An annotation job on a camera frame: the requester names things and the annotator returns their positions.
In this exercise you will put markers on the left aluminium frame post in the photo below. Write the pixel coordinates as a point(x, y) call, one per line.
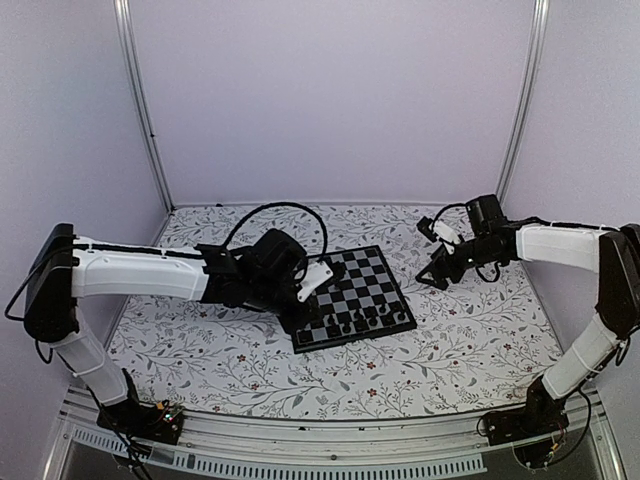
point(126, 36)

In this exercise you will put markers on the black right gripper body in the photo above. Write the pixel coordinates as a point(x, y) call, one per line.
point(482, 256)

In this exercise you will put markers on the floral patterned table mat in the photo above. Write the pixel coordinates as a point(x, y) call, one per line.
point(387, 347)

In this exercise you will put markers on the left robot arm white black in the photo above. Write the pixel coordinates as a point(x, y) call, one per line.
point(274, 275)

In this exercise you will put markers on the aluminium frame post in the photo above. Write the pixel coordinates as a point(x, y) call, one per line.
point(532, 64)
point(126, 36)

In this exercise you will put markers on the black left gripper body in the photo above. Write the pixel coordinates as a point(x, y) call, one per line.
point(268, 297)

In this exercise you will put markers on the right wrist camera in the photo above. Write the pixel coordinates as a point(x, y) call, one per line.
point(438, 231)

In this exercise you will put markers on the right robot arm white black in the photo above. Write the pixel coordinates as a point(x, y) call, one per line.
point(606, 257)

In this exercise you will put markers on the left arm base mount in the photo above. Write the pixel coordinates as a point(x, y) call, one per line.
point(161, 422)

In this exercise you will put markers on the front aluminium rail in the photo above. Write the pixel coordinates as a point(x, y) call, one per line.
point(217, 446)

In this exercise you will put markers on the right aluminium frame post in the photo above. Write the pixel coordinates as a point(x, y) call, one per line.
point(532, 64)

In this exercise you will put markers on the black silver chess board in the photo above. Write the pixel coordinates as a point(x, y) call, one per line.
point(367, 281)

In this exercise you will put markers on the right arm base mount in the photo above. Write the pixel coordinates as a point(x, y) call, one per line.
point(512, 425)

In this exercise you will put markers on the black chess queen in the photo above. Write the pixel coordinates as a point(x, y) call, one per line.
point(358, 316)

